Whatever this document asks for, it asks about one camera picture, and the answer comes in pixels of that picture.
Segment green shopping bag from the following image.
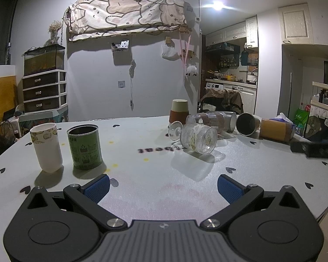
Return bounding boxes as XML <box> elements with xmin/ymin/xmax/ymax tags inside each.
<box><xmin>293</xmin><ymin>108</ymin><xmax>309</xmax><ymax>128</ymax></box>

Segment white paper cup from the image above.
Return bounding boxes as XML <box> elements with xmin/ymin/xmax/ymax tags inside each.
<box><xmin>29</xmin><ymin>122</ymin><xmax>63</xmax><ymax>173</ymax></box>

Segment orange brown paper cup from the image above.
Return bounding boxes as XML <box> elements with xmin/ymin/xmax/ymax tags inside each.
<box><xmin>260</xmin><ymin>119</ymin><xmax>295</xmax><ymax>143</ymax></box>

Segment clear glass with brown pattern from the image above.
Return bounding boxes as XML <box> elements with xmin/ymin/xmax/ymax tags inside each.
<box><xmin>186</xmin><ymin>111</ymin><xmax>226</xmax><ymax>134</ymax></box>

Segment glass fish tank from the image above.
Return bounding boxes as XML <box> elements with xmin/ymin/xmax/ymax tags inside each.
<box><xmin>23</xmin><ymin>44</ymin><xmax>66</xmax><ymax>76</ymax></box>

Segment dark cup with beige outside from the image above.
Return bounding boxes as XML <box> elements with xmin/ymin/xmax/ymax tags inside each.
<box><xmin>236</xmin><ymin>113</ymin><xmax>261</xmax><ymax>136</ymax></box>

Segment dried flowers in vase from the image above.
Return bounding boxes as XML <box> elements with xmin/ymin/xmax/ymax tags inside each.
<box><xmin>48</xmin><ymin>20</ymin><xmax>63</xmax><ymax>44</ymax></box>

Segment brown jacket on chair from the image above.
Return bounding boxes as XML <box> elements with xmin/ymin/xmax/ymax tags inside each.
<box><xmin>200</xmin><ymin>88</ymin><xmax>244</xmax><ymax>114</ymax></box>

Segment clear ribbed glass cup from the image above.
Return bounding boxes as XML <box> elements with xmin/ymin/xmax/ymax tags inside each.
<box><xmin>180</xmin><ymin>124</ymin><xmax>218</xmax><ymax>155</ymax></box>

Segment white wall socket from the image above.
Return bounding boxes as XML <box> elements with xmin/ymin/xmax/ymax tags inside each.
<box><xmin>118</xmin><ymin>81</ymin><xmax>126</xmax><ymax>88</ymax></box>

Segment green tin can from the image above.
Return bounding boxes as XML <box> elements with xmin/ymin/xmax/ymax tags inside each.
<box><xmin>67</xmin><ymin>124</ymin><xmax>103</xmax><ymax>170</ymax></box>

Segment small clear stemmed glass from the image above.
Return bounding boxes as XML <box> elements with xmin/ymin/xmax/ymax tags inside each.
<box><xmin>168</xmin><ymin>121</ymin><xmax>183</xmax><ymax>141</ymax></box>

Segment cartoon patterned hanging cloth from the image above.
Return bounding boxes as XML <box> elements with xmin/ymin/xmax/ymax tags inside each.
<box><xmin>63</xmin><ymin>0</ymin><xmax>190</xmax><ymax>41</ymax></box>

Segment brown and beige paper cup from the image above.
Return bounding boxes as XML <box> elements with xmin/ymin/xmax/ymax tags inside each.
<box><xmin>169</xmin><ymin>99</ymin><xmax>189</xmax><ymax>125</ymax></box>

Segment white drawer unit dark drawers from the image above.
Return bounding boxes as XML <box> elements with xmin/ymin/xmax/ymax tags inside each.
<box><xmin>22</xmin><ymin>69</ymin><xmax>67</xmax><ymax>113</ymax></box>

